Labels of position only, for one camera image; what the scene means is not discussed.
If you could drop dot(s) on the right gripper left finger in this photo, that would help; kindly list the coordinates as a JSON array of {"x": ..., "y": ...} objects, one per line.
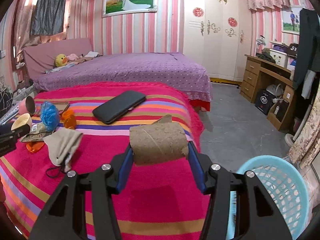
[{"x": 63, "y": 216}]

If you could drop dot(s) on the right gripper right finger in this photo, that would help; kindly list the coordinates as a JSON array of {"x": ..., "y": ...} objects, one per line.
[{"x": 257, "y": 216}]

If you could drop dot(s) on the orange plastic wrapper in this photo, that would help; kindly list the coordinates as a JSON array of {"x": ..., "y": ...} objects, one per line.
[{"x": 34, "y": 147}]

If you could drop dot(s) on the printed snack wrapper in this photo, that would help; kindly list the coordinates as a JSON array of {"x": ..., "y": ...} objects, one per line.
[{"x": 37, "y": 133}]

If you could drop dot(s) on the blue plastic bag ball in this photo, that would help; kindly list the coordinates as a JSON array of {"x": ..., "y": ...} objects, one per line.
[{"x": 49, "y": 115}]

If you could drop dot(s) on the beige cloth pouch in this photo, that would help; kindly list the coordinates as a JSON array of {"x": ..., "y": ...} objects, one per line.
[{"x": 62, "y": 145}]

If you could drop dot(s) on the orange peel piece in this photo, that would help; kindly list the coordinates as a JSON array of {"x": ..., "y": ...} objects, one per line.
[
  {"x": 69, "y": 122},
  {"x": 67, "y": 114}
]

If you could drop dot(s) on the brown paper roll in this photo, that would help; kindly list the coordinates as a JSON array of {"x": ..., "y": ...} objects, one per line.
[{"x": 163, "y": 140}]

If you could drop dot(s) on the pink mug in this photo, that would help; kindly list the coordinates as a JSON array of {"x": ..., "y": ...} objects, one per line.
[{"x": 27, "y": 105}]

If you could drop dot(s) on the light blue plastic basket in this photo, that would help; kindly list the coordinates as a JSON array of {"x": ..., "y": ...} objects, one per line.
[{"x": 285, "y": 186}]

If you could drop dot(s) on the brown rectangular tray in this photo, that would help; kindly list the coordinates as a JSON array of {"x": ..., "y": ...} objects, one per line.
[{"x": 61, "y": 106}]

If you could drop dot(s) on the pink headboard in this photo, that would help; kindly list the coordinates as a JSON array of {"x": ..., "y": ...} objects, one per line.
[{"x": 40, "y": 58}]

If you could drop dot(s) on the floral door curtain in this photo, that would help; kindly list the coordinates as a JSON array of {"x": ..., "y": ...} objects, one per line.
[{"x": 306, "y": 147}]

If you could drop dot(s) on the yellow duck plush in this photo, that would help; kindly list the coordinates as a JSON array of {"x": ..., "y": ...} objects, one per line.
[{"x": 61, "y": 60}]

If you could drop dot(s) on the black quilted wallet case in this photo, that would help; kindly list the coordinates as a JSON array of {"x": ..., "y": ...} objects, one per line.
[{"x": 118, "y": 106}]

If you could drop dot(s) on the black box under desk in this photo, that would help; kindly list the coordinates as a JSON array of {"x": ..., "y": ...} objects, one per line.
[{"x": 264, "y": 101}]

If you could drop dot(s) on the grey window curtain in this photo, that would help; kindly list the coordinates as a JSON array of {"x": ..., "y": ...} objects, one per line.
[{"x": 48, "y": 18}]

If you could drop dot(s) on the wooden desk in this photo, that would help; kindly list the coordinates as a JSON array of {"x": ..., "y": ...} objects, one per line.
[{"x": 261, "y": 74}]

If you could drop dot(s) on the white storage box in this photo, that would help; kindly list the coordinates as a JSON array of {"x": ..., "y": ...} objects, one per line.
[{"x": 279, "y": 57}]

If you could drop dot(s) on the hanging black clothes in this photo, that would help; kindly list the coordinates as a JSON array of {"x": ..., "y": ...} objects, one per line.
[{"x": 307, "y": 56}]

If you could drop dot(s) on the purple dotted bed cover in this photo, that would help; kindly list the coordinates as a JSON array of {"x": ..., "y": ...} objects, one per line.
[{"x": 172, "y": 69}]

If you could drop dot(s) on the desk lamp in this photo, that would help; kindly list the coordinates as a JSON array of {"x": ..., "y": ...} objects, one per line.
[{"x": 260, "y": 41}]

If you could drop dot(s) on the white wardrobe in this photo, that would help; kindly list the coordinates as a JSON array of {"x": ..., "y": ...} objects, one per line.
[{"x": 218, "y": 35}]

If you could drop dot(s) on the framed wedding photo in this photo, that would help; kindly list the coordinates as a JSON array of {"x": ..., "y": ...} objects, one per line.
[{"x": 120, "y": 7}]

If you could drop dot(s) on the small framed couple photo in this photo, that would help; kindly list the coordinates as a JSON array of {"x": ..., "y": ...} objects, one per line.
[{"x": 290, "y": 20}]

